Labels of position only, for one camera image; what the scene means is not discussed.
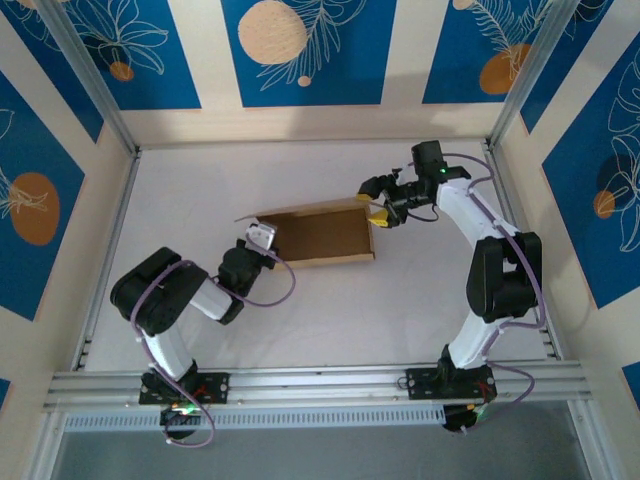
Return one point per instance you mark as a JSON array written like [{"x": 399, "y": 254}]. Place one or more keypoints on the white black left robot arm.
[{"x": 150, "y": 290}]

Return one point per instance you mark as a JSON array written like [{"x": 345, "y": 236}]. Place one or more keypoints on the aluminium frame rail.
[
  {"x": 250, "y": 145},
  {"x": 107, "y": 225},
  {"x": 550, "y": 340}
]

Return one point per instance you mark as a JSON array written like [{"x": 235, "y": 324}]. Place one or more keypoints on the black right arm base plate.
[{"x": 417, "y": 384}]

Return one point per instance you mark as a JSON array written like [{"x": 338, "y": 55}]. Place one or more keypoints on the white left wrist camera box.
[{"x": 261, "y": 235}]

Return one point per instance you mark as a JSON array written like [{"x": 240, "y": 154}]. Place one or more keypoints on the black controller box with LED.
[
  {"x": 175, "y": 422},
  {"x": 457, "y": 417}
]

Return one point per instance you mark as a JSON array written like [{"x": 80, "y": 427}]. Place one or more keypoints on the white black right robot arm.
[{"x": 505, "y": 280}]

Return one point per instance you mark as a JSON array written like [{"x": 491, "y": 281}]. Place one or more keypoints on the blue floral wall panel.
[
  {"x": 450, "y": 50},
  {"x": 565, "y": 65},
  {"x": 150, "y": 75},
  {"x": 575, "y": 225},
  {"x": 55, "y": 75},
  {"x": 30, "y": 150},
  {"x": 325, "y": 75}
]

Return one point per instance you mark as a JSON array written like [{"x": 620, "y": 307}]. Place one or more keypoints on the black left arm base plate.
[{"x": 220, "y": 387}]

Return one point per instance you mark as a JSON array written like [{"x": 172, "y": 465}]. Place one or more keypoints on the wide aluminium mounting rail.
[{"x": 325, "y": 385}]

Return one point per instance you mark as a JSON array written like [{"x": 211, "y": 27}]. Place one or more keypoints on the brown cardboard paper box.
[{"x": 325, "y": 235}]

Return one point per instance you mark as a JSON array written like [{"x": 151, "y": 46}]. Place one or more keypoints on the aluminium frame post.
[
  {"x": 85, "y": 70},
  {"x": 530, "y": 70}
]

